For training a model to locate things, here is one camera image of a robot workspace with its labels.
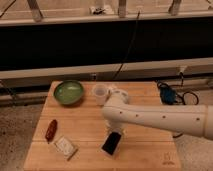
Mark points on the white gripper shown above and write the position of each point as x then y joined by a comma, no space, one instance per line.
114,127

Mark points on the black eraser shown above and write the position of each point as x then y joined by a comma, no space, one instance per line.
111,143

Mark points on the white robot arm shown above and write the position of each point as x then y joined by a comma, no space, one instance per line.
195,120

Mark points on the clear plastic cup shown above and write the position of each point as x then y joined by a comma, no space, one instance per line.
100,92

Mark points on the wooden table board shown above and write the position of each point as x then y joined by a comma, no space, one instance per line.
140,148

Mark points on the green bowl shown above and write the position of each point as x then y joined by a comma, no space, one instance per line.
68,92

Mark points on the red chili pepper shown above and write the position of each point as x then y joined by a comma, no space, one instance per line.
50,133

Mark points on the blue device with cables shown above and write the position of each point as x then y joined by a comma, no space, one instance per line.
169,96

